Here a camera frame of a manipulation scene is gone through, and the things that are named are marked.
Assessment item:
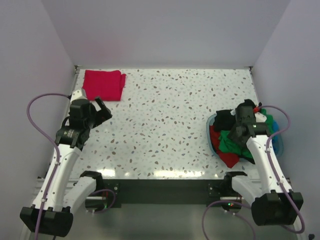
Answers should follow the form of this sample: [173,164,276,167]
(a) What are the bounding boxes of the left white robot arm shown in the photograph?
[19,94,117,239]

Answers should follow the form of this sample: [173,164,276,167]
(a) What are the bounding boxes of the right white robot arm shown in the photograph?
[222,105,304,226]

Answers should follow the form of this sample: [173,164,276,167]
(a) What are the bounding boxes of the folded pink red t-shirt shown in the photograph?
[82,70,127,102]

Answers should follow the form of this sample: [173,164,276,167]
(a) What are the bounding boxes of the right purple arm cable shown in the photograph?
[202,105,306,240]

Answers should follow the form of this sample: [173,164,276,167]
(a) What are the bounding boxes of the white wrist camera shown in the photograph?
[70,88,87,102]
[253,107,267,123]

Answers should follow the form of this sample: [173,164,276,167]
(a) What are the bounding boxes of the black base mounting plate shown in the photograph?
[104,179,244,208]

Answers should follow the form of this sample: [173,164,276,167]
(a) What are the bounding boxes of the dark red t-shirt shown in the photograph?
[209,125,240,169]

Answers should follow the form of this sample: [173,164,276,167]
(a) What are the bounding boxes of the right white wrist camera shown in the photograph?
[253,107,267,123]

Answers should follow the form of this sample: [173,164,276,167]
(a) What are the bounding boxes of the green t-shirt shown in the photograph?
[216,129,276,159]

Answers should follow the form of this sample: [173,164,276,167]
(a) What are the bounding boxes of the translucent blue laundry basket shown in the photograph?
[206,113,285,165]

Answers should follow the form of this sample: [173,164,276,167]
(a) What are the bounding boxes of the bright blue t-shirt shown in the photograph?
[271,120,280,154]

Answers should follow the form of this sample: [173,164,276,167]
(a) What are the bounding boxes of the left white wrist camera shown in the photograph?
[70,88,87,102]

